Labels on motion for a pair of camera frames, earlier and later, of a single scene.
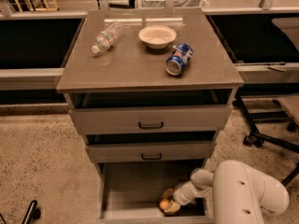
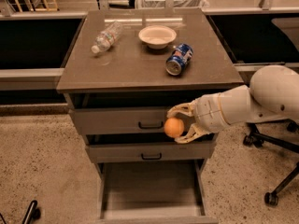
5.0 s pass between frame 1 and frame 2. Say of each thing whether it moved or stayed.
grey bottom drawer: stayed
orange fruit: moved
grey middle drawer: stayed
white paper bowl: stayed
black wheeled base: stayed
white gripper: moved
